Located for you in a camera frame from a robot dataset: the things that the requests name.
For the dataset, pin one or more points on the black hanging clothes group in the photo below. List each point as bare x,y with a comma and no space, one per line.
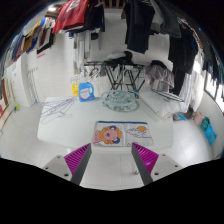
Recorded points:
182,53

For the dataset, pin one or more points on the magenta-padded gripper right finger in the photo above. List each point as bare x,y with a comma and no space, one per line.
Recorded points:
146,159

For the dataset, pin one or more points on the blue detergent bottle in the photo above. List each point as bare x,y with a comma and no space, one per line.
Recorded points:
86,92

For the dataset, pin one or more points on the red shirt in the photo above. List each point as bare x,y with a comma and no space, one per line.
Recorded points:
70,15

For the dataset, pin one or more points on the round pale blue peg hanger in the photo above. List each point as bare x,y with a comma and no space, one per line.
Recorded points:
119,100

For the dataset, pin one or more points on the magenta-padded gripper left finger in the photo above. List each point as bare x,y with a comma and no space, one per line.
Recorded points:
77,159

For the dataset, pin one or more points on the pink bucket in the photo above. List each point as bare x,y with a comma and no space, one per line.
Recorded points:
199,118

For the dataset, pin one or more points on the black folding drying rack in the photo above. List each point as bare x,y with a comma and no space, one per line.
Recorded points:
117,73

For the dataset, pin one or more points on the grey garment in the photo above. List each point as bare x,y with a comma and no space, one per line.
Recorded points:
159,77

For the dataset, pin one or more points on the teal plastic basket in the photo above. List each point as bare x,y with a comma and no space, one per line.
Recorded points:
204,124

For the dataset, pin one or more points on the row of colourful hanging clothes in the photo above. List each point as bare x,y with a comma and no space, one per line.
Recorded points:
30,41

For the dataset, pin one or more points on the yellow plastic container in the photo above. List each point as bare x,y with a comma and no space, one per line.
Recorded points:
75,90

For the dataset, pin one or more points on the blue plastic basket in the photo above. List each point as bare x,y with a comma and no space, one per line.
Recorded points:
210,135

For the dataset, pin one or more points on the window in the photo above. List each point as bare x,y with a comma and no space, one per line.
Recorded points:
215,88

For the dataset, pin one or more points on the white pillow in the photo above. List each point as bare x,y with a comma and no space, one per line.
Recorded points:
163,105

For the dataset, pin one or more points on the cartoon print white towel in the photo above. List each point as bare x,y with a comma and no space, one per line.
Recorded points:
123,134

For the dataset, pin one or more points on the dark hanging garments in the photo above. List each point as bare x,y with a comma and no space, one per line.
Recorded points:
143,23

